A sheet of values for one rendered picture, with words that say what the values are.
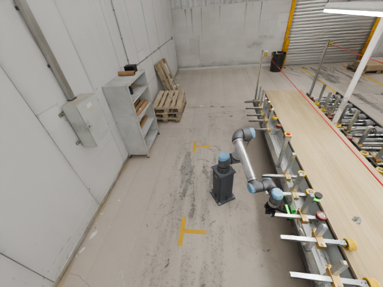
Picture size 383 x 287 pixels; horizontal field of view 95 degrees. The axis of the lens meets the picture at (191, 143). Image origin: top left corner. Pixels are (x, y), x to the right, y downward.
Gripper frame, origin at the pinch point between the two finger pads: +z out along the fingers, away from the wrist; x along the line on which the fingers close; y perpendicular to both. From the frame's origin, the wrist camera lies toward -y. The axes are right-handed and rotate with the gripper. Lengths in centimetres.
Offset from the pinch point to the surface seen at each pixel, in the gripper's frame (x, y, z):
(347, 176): -50, -85, -9
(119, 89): -159, 214, -60
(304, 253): 24.7, -25.6, 11.7
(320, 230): 21.7, -26.0, -23.7
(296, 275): 51, -4, -14
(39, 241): 41, 234, 25
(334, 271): 47, -26, -20
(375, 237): 15, -74, -10
